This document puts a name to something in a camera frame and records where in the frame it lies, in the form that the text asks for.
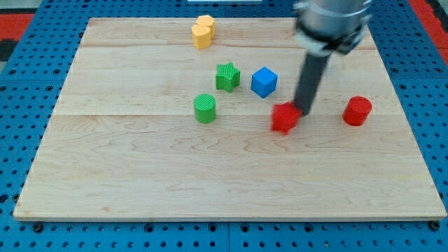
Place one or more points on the green cylinder block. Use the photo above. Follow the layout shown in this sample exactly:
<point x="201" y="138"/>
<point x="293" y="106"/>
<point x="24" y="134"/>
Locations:
<point x="205" y="108"/>

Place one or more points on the wooden board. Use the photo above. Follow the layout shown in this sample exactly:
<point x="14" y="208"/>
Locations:
<point x="123" y="143"/>

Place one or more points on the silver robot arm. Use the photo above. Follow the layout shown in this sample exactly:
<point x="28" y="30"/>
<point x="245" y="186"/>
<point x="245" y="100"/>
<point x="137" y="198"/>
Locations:
<point x="327" y="26"/>

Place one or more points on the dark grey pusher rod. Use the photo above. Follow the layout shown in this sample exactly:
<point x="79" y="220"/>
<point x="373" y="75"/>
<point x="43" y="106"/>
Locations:
<point x="310" y="77"/>

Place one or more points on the red star block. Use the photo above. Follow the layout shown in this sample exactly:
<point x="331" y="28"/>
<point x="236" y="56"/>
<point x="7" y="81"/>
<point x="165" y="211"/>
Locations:
<point x="284" y="117"/>

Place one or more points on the front yellow heart block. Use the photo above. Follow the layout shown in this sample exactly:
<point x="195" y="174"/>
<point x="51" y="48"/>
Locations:
<point x="201" y="36"/>

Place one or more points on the blue cube block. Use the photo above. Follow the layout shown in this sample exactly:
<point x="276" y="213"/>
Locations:
<point x="264" y="82"/>

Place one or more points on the red cylinder block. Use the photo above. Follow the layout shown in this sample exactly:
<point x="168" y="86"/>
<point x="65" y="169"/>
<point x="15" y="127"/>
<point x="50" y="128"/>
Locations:
<point x="357" y="110"/>

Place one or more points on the rear yellow hexagon block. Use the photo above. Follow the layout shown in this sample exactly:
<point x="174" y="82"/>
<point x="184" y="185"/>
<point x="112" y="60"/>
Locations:
<point x="207" y="21"/>

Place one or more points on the green star block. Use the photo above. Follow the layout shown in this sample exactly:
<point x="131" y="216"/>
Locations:
<point x="227" y="77"/>

